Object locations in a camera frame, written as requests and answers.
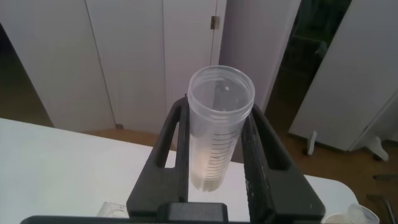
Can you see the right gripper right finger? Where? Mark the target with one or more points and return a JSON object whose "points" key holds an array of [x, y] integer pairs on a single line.
{"points": [[280, 193]]}

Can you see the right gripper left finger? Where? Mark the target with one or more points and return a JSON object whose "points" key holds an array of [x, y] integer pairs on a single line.
{"points": [[161, 186]]}

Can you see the test tube pale yellow pigment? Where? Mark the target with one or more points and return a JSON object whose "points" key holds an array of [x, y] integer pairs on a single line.
{"points": [[217, 124]]}

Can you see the test tube with red pigment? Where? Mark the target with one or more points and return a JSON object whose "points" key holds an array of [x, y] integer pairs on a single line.
{"points": [[363, 214]]}

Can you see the metal screen hinge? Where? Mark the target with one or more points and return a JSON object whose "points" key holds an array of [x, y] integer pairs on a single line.
{"points": [[214, 22], [119, 126]]}

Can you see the white screen foot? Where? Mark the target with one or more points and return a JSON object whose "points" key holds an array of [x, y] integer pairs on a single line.
{"points": [[377, 147]]}

